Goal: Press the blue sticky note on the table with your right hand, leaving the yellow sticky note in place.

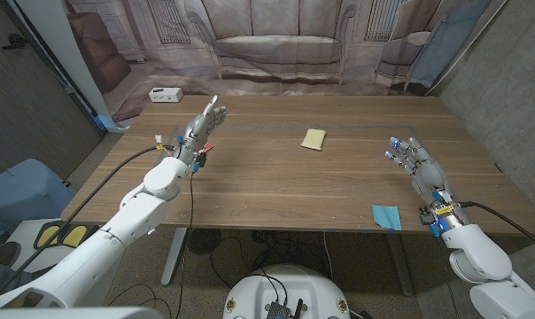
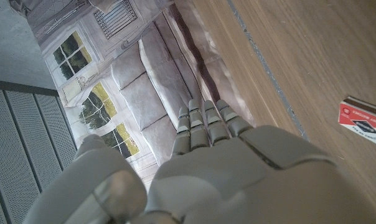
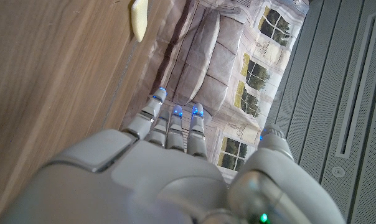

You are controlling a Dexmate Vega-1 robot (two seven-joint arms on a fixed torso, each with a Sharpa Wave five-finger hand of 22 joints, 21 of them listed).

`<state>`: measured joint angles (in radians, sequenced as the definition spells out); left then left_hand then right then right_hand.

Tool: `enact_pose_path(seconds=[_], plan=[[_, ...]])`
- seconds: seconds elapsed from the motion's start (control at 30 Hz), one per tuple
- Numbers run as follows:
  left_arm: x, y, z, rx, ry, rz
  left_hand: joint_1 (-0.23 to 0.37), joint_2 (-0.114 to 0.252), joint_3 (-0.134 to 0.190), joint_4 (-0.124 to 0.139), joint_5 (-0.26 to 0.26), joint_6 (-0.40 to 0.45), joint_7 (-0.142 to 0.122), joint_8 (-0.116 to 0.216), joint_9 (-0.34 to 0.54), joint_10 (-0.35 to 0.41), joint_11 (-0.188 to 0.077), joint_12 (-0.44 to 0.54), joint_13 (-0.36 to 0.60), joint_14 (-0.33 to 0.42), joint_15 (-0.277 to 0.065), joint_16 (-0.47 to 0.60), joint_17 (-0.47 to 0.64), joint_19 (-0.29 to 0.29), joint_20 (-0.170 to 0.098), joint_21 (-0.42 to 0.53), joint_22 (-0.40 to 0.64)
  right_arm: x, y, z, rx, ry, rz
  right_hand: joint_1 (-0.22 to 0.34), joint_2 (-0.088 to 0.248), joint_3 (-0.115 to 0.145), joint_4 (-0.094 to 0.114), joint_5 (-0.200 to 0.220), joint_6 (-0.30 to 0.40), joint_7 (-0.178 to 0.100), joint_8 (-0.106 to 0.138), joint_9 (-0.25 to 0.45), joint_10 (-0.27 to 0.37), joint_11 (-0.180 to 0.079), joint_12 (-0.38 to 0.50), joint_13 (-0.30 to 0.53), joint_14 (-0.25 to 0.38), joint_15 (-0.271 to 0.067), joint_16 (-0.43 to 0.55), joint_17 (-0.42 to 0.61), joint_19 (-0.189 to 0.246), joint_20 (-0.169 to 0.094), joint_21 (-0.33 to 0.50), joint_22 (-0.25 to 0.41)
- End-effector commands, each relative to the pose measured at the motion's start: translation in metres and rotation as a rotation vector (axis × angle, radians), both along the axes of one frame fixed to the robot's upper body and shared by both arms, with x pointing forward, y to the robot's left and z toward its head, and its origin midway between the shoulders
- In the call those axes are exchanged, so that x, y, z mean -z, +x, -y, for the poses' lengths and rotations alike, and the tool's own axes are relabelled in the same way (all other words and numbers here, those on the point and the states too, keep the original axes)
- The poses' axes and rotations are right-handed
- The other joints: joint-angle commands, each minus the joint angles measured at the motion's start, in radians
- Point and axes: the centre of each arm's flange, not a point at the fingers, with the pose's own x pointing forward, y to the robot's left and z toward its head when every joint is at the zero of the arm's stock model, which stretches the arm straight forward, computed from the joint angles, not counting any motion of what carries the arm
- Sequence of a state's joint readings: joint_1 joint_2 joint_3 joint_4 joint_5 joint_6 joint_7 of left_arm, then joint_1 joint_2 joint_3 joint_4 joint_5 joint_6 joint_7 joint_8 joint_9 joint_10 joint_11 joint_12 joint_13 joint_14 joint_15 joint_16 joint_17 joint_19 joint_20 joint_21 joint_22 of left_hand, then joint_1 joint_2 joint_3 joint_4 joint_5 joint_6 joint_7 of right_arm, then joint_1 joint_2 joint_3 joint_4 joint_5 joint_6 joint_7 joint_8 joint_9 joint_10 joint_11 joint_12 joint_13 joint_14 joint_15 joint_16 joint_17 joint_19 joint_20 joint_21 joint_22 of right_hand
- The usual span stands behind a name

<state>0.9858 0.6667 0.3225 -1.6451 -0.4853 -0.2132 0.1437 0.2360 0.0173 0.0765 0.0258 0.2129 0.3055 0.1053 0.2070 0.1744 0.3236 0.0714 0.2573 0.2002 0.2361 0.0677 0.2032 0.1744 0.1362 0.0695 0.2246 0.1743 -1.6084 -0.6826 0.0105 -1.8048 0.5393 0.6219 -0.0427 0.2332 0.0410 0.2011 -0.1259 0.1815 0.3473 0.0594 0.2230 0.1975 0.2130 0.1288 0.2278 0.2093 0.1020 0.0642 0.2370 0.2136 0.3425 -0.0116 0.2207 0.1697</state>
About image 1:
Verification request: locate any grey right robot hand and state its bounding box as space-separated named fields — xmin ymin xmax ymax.
xmin=384 ymin=136 xmax=450 ymax=199

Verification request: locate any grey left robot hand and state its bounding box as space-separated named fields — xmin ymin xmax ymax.
xmin=174 ymin=95 xmax=229 ymax=167

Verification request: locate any blue cloth piece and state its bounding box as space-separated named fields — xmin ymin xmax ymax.
xmin=371 ymin=204 xmax=403 ymax=232

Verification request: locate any yellow sticky note pad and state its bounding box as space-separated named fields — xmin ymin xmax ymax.
xmin=299 ymin=128 xmax=328 ymax=152

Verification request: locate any white power strip box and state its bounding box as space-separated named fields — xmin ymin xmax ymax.
xmin=148 ymin=87 xmax=184 ymax=104

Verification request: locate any grey table leg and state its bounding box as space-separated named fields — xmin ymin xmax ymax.
xmin=160 ymin=227 xmax=190 ymax=287
xmin=385 ymin=232 xmax=416 ymax=298

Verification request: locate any black round floor fan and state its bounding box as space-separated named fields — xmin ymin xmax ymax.
xmin=187 ymin=228 xmax=223 ymax=256

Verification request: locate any printed sofa room backdrop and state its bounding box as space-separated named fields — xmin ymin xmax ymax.
xmin=62 ymin=0 xmax=492 ymax=123

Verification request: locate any white pillar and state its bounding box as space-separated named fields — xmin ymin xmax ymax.
xmin=13 ymin=0 xmax=130 ymax=134

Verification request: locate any white board with yellow pads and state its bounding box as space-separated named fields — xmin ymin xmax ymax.
xmin=4 ymin=217 xmax=102 ymax=274

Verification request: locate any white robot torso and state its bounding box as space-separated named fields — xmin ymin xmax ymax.
xmin=222 ymin=264 xmax=352 ymax=319

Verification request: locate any blue plastic bin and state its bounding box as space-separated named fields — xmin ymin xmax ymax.
xmin=0 ymin=158 xmax=77 ymax=238

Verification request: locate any black module on torso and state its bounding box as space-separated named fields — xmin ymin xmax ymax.
xmin=264 ymin=298 xmax=305 ymax=319

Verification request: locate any thin black hanging cable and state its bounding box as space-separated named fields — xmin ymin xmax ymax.
xmin=174 ymin=170 xmax=196 ymax=319

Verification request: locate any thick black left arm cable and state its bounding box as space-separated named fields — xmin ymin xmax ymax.
xmin=0 ymin=144 xmax=176 ymax=302

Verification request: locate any black floor cable bundle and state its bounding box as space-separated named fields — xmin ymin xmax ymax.
xmin=208 ymin=229 xmax=296 ymax=307

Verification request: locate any black wall bracket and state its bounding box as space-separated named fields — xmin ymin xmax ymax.
xmin=1 ymin=33 xmax=29 ymax=51

